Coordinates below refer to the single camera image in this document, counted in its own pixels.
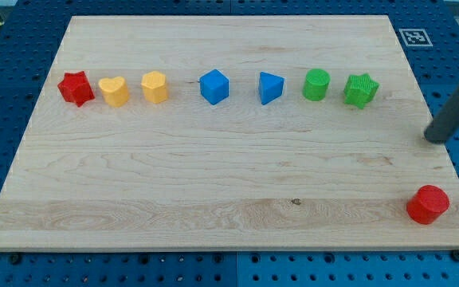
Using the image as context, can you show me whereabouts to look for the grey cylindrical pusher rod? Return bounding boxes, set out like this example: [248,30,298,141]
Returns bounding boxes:
[424,85,459,144]

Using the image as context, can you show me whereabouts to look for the light wooden board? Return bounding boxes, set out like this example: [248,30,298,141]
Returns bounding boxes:
[0,15,459,253]

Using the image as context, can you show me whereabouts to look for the red cylinder block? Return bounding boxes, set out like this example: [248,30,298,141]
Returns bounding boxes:
[406,185,450,225]

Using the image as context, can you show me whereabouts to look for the white fiducial marker tag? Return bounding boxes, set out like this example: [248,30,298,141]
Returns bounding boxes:
[399,28,433,47]

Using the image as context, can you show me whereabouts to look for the yellow heart block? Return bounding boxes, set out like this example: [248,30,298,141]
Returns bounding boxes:
[98,77,130,108]

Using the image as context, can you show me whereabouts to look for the yellow hexagon block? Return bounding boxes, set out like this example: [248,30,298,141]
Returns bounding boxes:
[141,71,169,104]

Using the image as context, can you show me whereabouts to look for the blue triangle block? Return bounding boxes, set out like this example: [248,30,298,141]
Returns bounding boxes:
[258,72,284,105]

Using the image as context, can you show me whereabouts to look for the green cylinder block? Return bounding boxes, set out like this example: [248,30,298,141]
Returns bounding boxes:
[302,69,331,101]

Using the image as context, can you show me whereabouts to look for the red star block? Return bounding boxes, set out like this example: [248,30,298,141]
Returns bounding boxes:
[57,71,95,107]

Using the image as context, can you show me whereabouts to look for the green star block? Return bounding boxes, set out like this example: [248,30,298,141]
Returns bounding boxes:
[343,73,380,109]

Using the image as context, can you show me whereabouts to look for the blue cube block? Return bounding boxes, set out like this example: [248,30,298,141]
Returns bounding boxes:
[199,69,230,105]

